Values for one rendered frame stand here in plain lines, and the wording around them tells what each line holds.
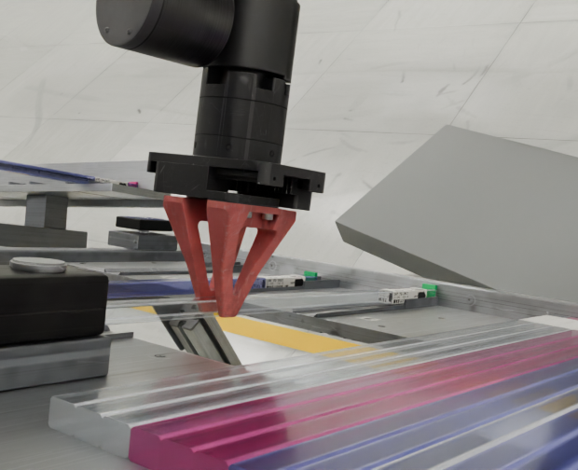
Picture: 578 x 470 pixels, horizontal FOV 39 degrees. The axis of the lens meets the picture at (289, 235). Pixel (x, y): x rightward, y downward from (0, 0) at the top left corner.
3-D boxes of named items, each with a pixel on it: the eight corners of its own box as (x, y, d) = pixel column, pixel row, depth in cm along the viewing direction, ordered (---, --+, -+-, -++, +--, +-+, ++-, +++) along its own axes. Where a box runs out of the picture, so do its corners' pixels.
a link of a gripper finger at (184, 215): (229, 329, 47) (249, 170, 47) (146, 308, 52) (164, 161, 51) (298, 324, 53) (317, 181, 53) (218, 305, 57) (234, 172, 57)
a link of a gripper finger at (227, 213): (216, 325, 48) (236, 168, 48) (135, 305, 52) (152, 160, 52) (286, 321, 54) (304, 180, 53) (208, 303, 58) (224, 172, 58)
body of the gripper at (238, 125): (261, 193, 47) (277, 64, 46) (142, 179, 53) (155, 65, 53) (325, 201, 52) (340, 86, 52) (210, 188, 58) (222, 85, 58)
